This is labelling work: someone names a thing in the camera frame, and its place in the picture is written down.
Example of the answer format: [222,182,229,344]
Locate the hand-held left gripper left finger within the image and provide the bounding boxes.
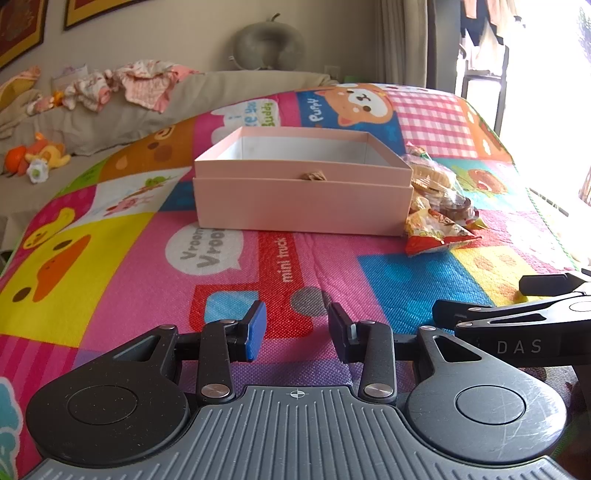
[112,299,269,407]

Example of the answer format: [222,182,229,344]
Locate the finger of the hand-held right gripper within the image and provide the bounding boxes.
[432,295,591,334]
[518,272,591,295]

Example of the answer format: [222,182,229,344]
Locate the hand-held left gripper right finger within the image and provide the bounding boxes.
[326,302,484,405]

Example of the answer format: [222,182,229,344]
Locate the red yellow snack packet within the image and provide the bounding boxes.
[405,208,483,257]

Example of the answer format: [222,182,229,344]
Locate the brown swirl pastry packet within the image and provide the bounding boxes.
[438,194,478,222]

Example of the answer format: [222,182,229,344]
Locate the pink cardboard box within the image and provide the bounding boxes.
[193,127,414,237]

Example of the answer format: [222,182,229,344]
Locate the clear round cracker packet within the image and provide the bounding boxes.
[409,157,462,195]

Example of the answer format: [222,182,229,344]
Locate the colourful printed play mat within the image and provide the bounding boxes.
[0,82,591,480]

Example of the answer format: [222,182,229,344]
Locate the beige covered sofa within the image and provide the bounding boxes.
[0,69,342,217]

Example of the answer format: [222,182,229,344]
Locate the pink floral baby garment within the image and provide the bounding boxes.
[115,60,204,114]

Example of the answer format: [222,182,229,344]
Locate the white green plush toy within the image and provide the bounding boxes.
[25,159,51,184]

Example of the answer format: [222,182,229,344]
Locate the hanging laundry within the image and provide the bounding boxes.
[462,0,509,47]

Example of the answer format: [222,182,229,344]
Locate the beige curtain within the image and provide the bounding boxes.
[376,0,462,93]

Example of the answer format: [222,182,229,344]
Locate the orange plush toy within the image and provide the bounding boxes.
[4,133,71,178]

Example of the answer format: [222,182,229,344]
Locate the grey neck pillow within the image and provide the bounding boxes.
[232,14,308,71]

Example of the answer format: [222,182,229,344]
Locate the white patterned baby garment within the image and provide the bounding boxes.
[62,71,115,112]

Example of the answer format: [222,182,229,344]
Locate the small pink plush toy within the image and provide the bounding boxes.
[25,97,63,116]

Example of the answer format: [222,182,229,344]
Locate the beige blanket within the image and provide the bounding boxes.
[0,90,42,139]

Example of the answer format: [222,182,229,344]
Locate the pink yellow cloth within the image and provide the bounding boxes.
[0,65,42,109]

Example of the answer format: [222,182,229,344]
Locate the gold framed picture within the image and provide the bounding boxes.
[62,0,153,31]

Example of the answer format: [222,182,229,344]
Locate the dark red framed picture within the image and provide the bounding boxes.
[0,0,49,70]

